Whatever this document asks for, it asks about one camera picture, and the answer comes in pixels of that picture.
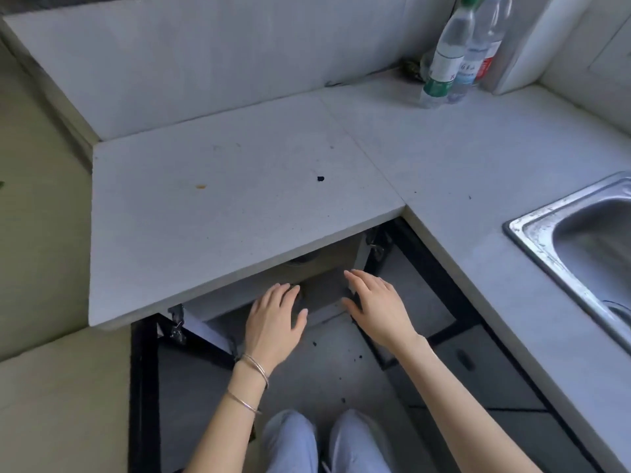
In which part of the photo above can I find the person's right hand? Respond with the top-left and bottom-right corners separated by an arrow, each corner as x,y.
341,269 -> 426,351

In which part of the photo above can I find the person's left hand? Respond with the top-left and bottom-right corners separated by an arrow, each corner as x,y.
245,283 -> 309,363

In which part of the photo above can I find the person's right forearm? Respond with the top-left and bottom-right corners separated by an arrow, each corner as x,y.
394,335 -> 544,473

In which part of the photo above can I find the person's left forearm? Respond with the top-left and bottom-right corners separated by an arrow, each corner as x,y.
183,357 -> 271,473

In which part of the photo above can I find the thin silver bangle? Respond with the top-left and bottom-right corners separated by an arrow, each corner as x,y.
235,353 -> 270,389
225,389 -> 262,416

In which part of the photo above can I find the metal cabinet hinge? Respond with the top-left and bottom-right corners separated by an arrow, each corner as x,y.
167,304 -> 187,346
364,230 -> 392,263

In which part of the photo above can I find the person's left leg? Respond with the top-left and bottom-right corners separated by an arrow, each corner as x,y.
260,410 -> 319,473

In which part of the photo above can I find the person's leg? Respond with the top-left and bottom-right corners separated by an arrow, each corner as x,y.
260,410 -> 319,473
323,410 -> 396,473

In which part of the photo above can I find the person's right leg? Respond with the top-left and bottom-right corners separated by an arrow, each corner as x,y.
323,410 -> 396,473

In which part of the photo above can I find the stainless steel sink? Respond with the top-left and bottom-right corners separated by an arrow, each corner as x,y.
502,171 -> 631,356

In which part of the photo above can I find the dark scrubbing pad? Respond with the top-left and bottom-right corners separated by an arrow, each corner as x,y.
400,58 -> 431,83

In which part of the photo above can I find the green label water bottle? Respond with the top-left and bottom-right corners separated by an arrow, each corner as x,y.
419,0 -> 482,110

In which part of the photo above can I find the blue label water bottle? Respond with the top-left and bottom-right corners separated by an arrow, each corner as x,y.
446,0 -> 504,104

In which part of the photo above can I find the red label water bottle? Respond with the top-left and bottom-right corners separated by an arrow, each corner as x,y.
474,0 -> 516,87

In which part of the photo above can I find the white box appliance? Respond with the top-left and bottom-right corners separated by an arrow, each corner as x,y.
492,0 -> 600,97

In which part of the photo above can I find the grey cabinet door black frame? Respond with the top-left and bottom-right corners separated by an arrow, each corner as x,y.
354,219 -> 487,371
129,312 -> 258,473

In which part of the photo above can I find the grey cabinet door with handle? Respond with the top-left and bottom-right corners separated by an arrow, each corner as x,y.
384,324 -> 595,473

